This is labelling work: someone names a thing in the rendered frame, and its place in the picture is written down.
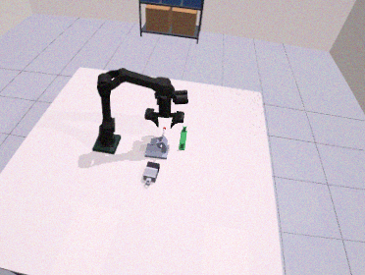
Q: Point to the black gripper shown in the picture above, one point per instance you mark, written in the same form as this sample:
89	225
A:
163	113

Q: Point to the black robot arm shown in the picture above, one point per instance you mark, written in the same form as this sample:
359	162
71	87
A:
164	93

